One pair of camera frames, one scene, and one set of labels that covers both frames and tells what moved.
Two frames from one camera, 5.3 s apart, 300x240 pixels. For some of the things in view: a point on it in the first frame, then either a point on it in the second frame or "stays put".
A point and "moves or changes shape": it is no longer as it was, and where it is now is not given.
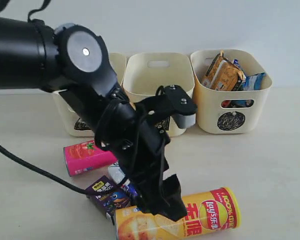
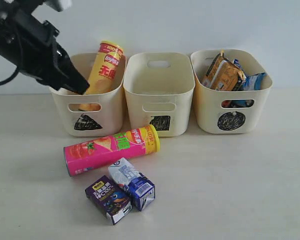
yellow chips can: (215, 212) moves or changes shape
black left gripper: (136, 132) → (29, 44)
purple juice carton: (107, 195) stays put
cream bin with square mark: (144, 73) stays put
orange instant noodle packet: (223, 75) stays put
